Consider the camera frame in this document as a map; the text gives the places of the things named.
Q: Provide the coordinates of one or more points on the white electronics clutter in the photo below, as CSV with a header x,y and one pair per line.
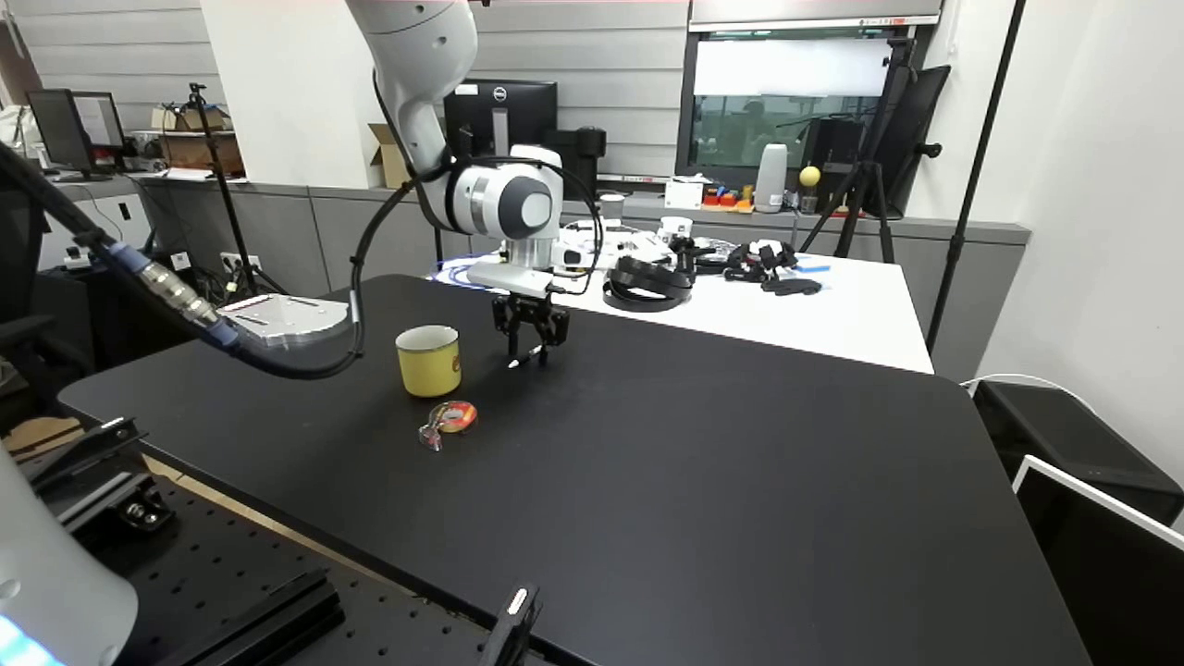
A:
x,y
576,245

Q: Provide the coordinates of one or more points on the black vertical pole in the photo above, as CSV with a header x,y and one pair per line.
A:
x,y
983,162

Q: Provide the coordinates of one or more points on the black VR headset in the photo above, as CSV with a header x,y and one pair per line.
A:
x,y
650,282

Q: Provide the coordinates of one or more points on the black camera tripod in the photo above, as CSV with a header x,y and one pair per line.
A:
x,y
869,148

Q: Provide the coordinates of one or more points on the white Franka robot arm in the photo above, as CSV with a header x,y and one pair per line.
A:
x,y
425,75

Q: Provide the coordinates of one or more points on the black perforated optical breadboard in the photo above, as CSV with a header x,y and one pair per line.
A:
x,y
234,567

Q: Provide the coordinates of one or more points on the white framed dark panel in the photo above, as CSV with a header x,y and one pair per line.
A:
x,y
1096,557

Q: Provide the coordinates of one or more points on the white table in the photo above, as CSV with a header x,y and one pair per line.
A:
x,y
814,314

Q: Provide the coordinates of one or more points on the yellow enamel mug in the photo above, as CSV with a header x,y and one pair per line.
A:
x,y
431,364

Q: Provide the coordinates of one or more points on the black camera clamp mount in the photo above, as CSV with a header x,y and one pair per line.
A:
x,y
509,630

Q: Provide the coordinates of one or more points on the black box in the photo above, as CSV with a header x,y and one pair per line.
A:
x,y
1073,445

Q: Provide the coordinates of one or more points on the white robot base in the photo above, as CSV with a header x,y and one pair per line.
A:
x,y
58,578

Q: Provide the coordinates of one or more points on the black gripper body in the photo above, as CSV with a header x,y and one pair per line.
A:
x,y
534,311

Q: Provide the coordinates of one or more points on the thin black light stand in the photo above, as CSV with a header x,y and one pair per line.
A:
x,y
222,186

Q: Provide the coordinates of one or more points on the black bracket with screw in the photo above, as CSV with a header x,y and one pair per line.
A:
x,y
96,475

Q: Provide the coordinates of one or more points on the dark wall monitor screen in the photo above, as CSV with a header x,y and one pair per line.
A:
x,y
789,106

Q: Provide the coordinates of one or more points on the desktop monitor with stand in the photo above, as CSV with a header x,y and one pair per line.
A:
x,y
76,132

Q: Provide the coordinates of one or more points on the white cylinder speaker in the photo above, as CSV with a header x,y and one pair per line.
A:
x,y
772,180

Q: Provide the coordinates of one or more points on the red transparent tape dispenser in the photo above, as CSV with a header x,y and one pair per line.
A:
x,y
451,418

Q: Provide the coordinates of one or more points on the yellow ball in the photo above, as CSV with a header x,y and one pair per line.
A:
x,y
807,176

